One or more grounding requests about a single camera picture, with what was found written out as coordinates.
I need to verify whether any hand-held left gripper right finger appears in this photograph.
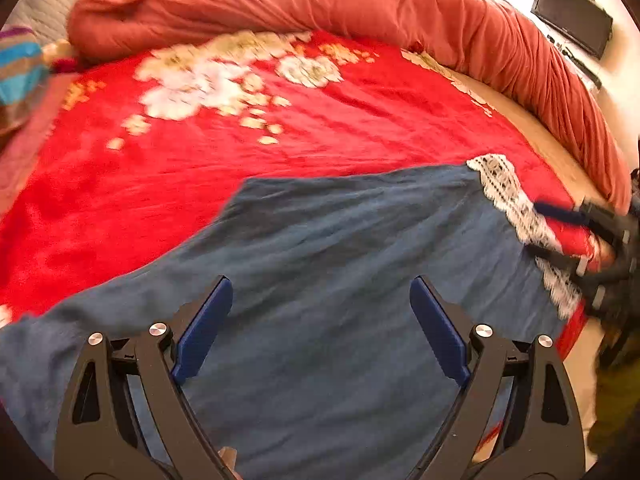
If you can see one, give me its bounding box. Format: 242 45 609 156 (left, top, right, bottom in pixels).
409 275 587 480

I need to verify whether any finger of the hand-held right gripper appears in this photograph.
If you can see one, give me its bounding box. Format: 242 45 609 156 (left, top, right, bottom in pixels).
532 200 632 249
525 242 627 312

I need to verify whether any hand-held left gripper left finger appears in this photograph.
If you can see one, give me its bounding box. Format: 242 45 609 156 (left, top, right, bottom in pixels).
52 275 241 480

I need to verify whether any blue denim pants lace trim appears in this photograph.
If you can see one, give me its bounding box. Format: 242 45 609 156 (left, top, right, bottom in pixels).
0 154 583 480

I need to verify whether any beige bed sheet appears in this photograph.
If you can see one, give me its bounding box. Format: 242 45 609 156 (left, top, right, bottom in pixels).
450 70 616 211

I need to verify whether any television stand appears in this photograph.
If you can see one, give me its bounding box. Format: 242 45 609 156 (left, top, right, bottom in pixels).
547 35 603 91

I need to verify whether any red floral blanket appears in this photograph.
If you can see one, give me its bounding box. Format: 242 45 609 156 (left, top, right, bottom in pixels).
0 30 601 361

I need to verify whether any black flat screen television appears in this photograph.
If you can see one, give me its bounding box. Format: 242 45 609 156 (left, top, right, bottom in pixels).
531 0 614 61

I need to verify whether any pink quilted pillow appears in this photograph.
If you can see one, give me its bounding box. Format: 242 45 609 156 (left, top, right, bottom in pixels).
0 75 76 211

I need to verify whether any striped fleece blanket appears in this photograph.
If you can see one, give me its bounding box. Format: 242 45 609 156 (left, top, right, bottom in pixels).
0 27 51 136

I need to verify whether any salmon pink quilt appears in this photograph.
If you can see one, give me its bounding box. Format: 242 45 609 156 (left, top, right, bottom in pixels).
67 0 632 216

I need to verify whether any grey quilted headboard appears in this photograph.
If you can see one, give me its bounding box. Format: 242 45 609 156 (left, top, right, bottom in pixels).
5 0 116 46

